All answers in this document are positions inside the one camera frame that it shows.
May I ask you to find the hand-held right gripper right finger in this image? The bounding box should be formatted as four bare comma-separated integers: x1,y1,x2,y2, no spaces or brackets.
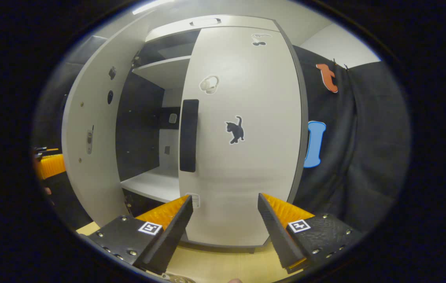
257,193,365,274

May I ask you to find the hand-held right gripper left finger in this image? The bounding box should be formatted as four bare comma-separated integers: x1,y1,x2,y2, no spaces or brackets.
85,194,194,276

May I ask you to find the white door with phone sticker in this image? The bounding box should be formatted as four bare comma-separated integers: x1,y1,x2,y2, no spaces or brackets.
62,18,155,228

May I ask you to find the white door with cat sticker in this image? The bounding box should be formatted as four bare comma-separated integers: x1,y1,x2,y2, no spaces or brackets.
179,26,309,248

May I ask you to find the white and grey cabinet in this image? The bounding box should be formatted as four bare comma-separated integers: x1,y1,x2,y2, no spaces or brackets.
116,15,310,254

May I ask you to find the white cabinet shelf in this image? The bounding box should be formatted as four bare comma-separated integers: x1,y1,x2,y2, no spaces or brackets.
132,56,191,90
120,167,181,203

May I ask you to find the white cabinet drawer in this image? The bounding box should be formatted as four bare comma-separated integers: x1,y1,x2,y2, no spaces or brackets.
145,15,280,43

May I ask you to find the black backdrop cloth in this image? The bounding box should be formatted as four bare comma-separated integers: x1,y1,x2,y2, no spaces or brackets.
292,45,411,232

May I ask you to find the slim drawer handle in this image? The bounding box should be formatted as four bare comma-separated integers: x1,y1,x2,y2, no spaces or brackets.
190,18,222,27

